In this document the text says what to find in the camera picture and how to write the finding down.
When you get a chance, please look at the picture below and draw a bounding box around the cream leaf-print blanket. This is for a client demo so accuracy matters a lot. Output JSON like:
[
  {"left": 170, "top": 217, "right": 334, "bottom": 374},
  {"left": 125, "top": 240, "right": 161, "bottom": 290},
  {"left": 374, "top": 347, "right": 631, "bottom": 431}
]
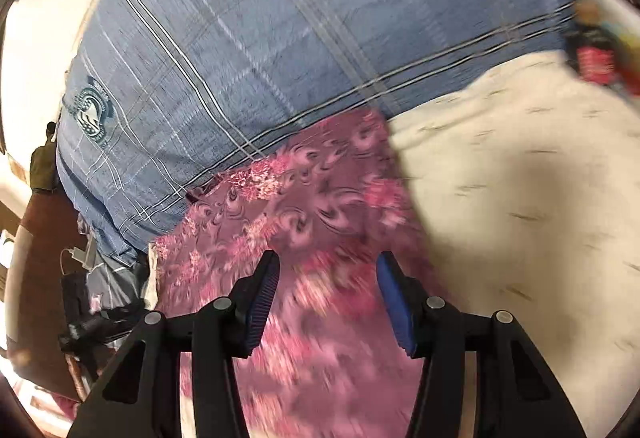
[{"left": 390, "top": 52, "right": 639, "bottom": 437}]

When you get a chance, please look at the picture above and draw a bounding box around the purple floral shirt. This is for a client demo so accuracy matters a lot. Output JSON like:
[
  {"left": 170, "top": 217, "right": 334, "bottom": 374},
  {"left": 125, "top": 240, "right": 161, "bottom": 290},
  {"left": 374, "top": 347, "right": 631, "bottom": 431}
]
[{"left": 150, "top": 109, "right": 438, "bottom": 437}]

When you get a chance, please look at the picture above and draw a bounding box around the blue plaid pillow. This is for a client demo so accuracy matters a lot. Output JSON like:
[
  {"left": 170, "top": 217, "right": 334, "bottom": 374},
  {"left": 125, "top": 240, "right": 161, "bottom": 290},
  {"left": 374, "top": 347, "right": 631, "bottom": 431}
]
[{"left": 58, "top": 0, "right": 574, "bottom": 264}]

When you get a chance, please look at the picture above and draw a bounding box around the white charger with cable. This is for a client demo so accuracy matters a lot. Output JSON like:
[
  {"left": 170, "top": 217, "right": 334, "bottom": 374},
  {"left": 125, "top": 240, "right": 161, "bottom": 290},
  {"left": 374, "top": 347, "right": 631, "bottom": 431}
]
[{"left": 58, "top": 245, "right": 96, "bottom": 276}]

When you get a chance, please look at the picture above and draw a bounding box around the grey striped bedsheet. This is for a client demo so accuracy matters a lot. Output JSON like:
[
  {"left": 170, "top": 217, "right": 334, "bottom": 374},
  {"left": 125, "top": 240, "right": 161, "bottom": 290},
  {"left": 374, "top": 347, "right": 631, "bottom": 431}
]
[{"left": 77, "top": 215, "right": 150, "bottom": 314}]

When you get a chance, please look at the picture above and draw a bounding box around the dark bottle red label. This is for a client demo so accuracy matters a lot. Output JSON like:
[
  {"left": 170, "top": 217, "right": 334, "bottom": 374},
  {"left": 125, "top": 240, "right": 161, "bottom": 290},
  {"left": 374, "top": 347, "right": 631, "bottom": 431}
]
[{"left": 572, "top": 0, "right": 615, "bottom": 86}]

